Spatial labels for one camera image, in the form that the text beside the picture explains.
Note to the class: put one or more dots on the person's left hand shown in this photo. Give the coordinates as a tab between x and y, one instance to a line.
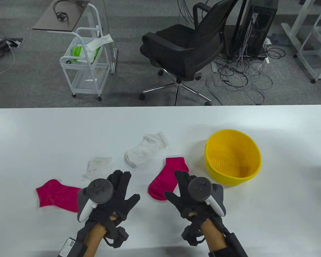
120	192

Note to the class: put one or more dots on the person's right hand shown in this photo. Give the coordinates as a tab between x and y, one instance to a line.
184	203

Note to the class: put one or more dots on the pink sock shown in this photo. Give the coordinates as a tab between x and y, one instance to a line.
56	195
165	176

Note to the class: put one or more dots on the sheer white sock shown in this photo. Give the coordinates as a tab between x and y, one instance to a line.
96	166

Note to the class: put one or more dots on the thick white sock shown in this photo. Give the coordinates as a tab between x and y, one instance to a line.
144	151

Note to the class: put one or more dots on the person's right forearm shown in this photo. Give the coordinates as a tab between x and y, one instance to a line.
214	238

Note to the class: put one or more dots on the person's left forearm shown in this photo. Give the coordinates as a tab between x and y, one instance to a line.
93	241

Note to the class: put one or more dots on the grey white hand controller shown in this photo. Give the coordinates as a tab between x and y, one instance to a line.
200	189
99	190

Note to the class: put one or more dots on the small black wrist module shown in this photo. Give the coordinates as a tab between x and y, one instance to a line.
192	235
117	235

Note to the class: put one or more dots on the yellow woven basket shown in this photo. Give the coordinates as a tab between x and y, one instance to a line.
230	160

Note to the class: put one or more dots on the black labelled wrist box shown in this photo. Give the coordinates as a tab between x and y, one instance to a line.
67	246
235	245

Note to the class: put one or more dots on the white rolling cart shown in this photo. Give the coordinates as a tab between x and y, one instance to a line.
88	83

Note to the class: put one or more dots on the grey metal stand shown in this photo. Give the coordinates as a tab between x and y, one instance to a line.
114	61

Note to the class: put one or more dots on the green white packet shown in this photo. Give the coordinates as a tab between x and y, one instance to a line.
76	52

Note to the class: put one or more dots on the black office chair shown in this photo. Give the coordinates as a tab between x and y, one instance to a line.
182	50

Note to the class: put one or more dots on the white cloth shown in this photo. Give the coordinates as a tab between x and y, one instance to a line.
101	40

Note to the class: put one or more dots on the white power strip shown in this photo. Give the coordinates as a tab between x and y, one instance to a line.
267	41

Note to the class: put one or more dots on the floor socket box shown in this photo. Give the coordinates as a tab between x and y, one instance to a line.
14	42

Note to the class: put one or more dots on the white metal rack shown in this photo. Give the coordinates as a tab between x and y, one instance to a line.
306	65

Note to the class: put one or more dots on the brown top side table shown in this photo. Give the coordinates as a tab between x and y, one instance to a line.
48	22

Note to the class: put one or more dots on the black computer tower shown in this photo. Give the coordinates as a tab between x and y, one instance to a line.
262	26

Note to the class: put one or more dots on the white desk frame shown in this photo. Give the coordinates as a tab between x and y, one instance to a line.
290	33

